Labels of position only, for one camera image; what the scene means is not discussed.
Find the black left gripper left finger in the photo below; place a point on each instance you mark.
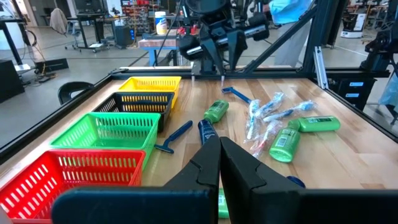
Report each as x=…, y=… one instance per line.
x=140, y=208

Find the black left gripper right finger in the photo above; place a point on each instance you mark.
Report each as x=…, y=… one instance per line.
x=311, y=208

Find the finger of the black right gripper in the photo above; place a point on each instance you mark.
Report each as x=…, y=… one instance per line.
x=236, y=43
x=216, y=46

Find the blue disposable razor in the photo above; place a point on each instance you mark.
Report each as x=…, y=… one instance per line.
x=237, y=94

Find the green shampoo bottle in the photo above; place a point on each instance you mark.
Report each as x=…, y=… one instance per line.
x=223, y=203
x=284, y=144
x=317, y=124
x=216, y=111

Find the black background robot arm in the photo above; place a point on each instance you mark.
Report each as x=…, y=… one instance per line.
x=379, y=46

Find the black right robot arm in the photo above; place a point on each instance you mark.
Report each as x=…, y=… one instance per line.
x=206, y=4

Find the dark blue shave tube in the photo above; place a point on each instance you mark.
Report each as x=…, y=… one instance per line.
x=297, y=181

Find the person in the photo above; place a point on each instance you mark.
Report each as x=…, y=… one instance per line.
x=289, y=46

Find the white wipes canister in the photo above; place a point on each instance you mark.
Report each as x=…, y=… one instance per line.
x=160, y=23

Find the red plastic basket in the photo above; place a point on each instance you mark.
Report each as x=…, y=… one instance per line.
x=93, y=152

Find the yellow plastic basket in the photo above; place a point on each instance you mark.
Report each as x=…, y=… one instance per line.
x=149, y=79

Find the green plastic basket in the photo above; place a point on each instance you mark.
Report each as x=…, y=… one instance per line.
x=109, y=140

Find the black stick item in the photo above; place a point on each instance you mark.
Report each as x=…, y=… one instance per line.
x=175, y=135

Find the wrapped red toothbrush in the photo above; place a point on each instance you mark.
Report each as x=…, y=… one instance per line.
x=267, y=137

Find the purple packet centre right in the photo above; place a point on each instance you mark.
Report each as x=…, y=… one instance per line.
x=206, y=130

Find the black plastic basket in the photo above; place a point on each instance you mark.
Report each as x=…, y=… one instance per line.
x=140, y=95

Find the black computer tower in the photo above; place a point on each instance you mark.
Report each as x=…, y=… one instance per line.
x=123, y=36

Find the black drawer unit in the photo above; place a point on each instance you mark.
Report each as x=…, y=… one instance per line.
x=345, y=93

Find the white mobile robot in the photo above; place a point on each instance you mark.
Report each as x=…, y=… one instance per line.
x=357, y=25

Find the black office desk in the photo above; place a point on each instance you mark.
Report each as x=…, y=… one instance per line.
x=90, y=15

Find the black chair backrest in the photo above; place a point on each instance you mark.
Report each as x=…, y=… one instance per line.
x=74, y=87

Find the office chair with jacket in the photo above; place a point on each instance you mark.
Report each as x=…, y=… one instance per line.
x=58, y=20

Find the black floor box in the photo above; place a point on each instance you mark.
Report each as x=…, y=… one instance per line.
x=51, y=65

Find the black cabinet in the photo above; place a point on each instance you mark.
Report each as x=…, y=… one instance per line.
x=11, y=81

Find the black table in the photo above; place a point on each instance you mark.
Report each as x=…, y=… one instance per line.
x=7, y=21

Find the black aluminium table frame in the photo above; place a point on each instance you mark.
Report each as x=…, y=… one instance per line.
x=280, y=73

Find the silver aluminium bracket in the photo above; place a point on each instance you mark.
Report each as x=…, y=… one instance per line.
x=321, y=68

